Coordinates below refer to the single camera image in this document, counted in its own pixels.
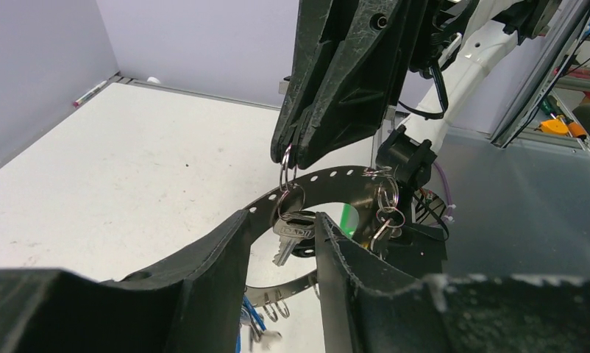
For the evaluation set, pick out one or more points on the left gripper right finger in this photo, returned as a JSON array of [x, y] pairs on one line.
[[367, 305]]

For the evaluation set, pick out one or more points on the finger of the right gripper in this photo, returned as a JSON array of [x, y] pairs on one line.
[[365, 75], [320, 27]]

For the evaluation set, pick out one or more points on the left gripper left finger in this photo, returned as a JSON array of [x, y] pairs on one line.
[[187, 302]]

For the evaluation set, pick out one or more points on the blue key tags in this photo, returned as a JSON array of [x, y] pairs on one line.
[[251, 319]]

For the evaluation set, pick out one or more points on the green key tag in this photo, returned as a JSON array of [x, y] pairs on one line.
[[349, 220]]

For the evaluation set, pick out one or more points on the small metal keyring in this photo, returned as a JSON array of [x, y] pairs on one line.
[[287, 174]]

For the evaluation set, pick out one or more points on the black key tag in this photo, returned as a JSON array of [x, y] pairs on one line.
[[292, 229]]

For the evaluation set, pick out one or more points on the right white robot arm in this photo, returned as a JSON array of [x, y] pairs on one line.
[[458, 45]]

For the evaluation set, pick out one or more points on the marker pen at wall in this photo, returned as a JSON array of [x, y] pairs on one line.
[[89, 94]]

